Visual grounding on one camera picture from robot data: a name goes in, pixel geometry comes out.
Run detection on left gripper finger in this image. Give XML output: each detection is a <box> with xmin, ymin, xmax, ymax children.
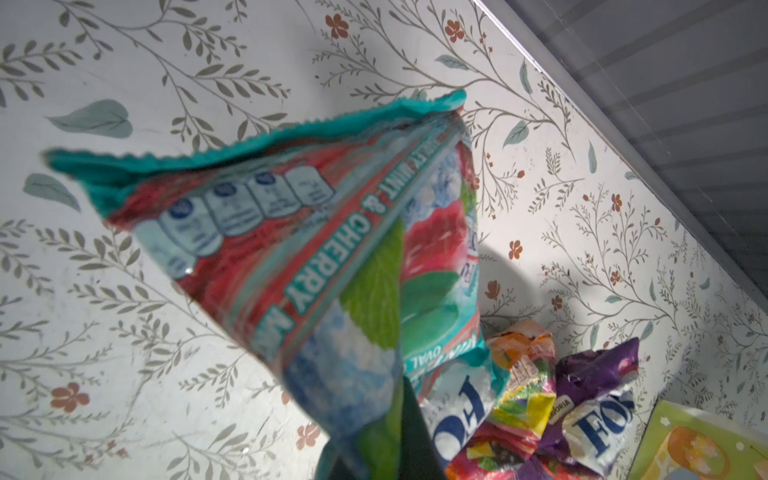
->
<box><xmin>323</xmin><ymin>374</ymin><xmax>448</xmax><ymax>480</ymax></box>

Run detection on orange Fox's fruit candy bag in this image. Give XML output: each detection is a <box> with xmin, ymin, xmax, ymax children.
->
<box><xmin>445</xmin><ymin>320</ymin><xmax>556</xmax><ymax>479</ymax></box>

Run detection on teal Fox's mint cherry bag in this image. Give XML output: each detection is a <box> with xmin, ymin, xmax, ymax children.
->
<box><xmin>44</xmin><ymin>90</ymin><xmax>507</xmax><ymax>479</ymax></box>

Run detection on purple Fox's candy bag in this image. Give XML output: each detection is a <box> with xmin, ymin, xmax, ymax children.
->
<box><xmin>517</xmin><ymin>338</ymin><xmax>640</xmax><ymax>479</ymax></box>

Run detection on green snack bag centre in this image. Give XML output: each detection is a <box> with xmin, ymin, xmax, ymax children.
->
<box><xmin>628</xmin><ymin>400</ymin><xmax>767</xmax><ymax>480</ymax></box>

